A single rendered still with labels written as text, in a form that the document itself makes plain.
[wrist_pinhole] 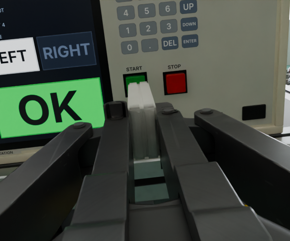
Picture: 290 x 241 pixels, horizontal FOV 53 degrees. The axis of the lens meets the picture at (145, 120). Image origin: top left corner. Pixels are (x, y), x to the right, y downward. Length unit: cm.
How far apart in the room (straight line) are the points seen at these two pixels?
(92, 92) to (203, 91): 11
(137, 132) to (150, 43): 14
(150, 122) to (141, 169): 13
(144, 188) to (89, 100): 10
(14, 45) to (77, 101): 7
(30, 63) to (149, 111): 17
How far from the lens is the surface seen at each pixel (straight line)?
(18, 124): 31
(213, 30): 29
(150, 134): 15
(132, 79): 27
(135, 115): 15
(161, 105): 18
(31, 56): 29
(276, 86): 32
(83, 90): 29
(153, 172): 28
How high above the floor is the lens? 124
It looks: 19 degrees down
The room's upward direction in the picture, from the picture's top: 6 degrees counter-clockwise
